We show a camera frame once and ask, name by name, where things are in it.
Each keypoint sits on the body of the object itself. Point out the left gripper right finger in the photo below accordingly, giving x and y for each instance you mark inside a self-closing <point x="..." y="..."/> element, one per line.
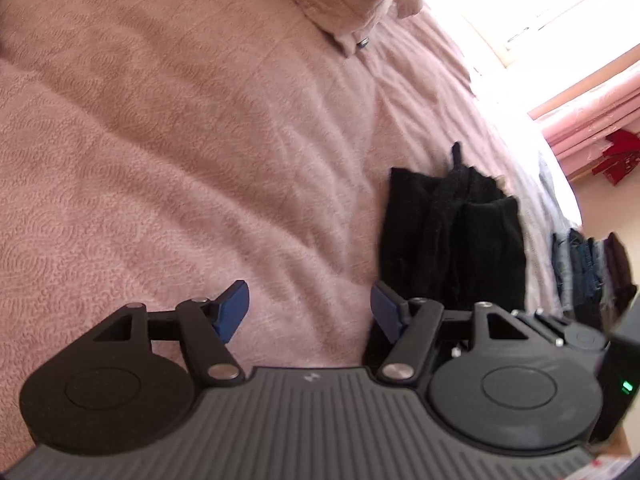
<point x="505" y="382"/>

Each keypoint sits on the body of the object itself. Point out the right pink curtain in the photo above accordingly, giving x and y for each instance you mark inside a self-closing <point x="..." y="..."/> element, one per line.
<point x="577" y="130"/>

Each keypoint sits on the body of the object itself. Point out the pink bed duvet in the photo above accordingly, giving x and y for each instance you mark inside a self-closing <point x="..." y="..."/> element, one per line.
<point x="158" y="150"/>

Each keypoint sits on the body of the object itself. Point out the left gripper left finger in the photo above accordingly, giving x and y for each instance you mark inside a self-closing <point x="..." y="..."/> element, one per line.
<point x="134" y="377"/>

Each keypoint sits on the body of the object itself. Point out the red hanging decoration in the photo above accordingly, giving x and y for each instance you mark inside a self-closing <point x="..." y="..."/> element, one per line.
<point x="620" y="157"/>

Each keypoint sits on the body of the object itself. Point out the black garment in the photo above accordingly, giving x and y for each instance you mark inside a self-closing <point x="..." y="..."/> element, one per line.
<point x="455" y="239"/>

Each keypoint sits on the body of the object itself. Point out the stack of folded clothes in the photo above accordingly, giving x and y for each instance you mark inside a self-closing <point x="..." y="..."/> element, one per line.
<point x="593" y="278"/>

